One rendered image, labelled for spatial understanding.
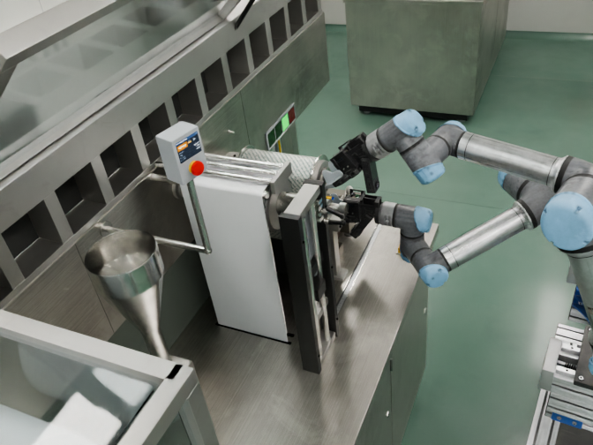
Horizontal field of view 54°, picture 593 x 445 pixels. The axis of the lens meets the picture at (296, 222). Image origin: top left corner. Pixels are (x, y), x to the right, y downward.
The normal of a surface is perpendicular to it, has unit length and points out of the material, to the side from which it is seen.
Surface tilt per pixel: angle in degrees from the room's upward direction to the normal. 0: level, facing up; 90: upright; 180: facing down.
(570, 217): 83
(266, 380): 0
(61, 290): 90
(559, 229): 83
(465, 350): 0
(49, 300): 90
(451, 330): 0
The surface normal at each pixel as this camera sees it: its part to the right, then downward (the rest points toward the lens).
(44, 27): 0.61, -0.39
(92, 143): 0.91, 0.16
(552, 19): -0.40, 0.59
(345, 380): -0.11, -0.79
